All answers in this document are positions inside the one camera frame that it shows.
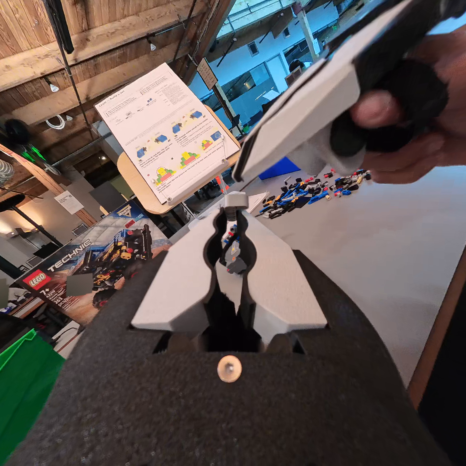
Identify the paper wall notice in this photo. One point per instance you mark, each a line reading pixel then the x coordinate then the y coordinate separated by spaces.
pixel 68 202

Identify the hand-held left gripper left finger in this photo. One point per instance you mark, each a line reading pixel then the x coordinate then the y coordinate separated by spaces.
pixel 171 287

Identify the printed instruction sheet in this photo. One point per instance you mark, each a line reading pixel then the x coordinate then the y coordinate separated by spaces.
pixel 163 127

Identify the white instruction booklet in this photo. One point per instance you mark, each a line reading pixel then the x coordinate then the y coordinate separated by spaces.
pixel 256 202

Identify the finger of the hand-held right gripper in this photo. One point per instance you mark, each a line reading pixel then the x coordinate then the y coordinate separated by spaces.
pixel 298 120
pixel 349 40

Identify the small hanging sign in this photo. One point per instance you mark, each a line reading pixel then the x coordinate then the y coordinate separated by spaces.
pixel 206 73

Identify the green plastic bin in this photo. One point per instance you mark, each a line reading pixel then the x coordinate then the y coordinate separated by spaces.
pixel 22 382

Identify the lego set cardboard box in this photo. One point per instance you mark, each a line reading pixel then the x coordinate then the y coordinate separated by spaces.
pixel 109 251

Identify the ceiling spot lamp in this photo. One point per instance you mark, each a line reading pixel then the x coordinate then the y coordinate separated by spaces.
pixel 53 86
pixel 152 44

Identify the wooden easel board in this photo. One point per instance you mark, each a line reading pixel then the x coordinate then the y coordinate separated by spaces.
pixel 134 182

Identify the pile of loose lego pieces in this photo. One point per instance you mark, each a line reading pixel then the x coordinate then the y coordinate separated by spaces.
pixel 291 198

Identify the black round speaker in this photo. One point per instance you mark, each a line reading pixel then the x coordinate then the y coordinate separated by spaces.
pixel 16 131

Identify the grey and black lego assembly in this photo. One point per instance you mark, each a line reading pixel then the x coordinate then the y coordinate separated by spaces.
pixel 233 258

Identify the blue flat sheet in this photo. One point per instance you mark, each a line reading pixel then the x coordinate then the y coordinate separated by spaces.
pixel 280 169

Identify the person's right hand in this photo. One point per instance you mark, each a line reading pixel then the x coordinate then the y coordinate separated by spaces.
pixel 429 160

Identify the wooden support post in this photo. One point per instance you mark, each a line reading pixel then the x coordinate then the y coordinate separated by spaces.
pixel 47 178

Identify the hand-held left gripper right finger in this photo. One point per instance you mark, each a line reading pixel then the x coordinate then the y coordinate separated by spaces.
pixel 284 287

